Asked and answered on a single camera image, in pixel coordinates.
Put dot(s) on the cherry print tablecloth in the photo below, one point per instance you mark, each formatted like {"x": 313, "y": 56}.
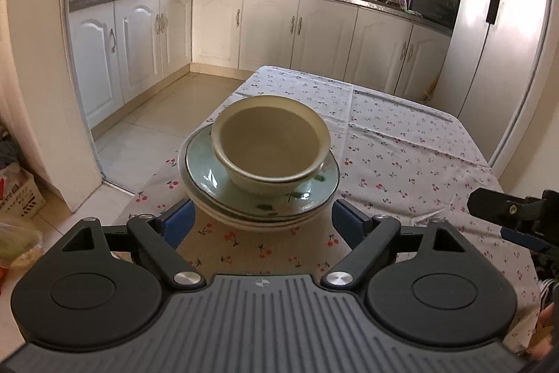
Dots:
{"x": 393, "y": 145}

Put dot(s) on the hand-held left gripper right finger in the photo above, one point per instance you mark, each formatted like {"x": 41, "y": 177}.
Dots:
{"x": 349, "y": 224}

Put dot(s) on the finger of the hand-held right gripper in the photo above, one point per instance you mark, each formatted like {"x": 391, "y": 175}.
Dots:
{"x": 524, "y": 238}
{"x": 498, "y": 207}

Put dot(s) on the person's right hand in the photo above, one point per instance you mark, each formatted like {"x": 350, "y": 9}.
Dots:
{"x": 543, "y": 333}

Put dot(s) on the small cream bowl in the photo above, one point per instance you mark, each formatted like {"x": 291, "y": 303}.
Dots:
{"x": 262, "y": 189}

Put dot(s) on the silver refrigerator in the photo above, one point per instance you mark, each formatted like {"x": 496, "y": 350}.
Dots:
{"x": 489, "y": 62}

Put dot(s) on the black microwave oven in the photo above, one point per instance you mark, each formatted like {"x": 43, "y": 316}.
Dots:
{"x": 436, "y": 6}

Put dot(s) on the white plastic crate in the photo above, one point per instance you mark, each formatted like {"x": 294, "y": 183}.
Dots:
{"x": 22, "y": 198}

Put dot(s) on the plain white plate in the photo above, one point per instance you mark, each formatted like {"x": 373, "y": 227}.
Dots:
{"x": 262, "y": 228}

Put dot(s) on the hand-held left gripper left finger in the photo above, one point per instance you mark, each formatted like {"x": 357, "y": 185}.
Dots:
{"x": 179, "y": 224}

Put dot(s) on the clear plastic bag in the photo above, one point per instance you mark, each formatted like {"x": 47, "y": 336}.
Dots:
{"x": 19, "y": 246}

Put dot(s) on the cream kitchen cabinets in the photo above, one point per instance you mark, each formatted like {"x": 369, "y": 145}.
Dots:
{"x": 270, "y": 32}

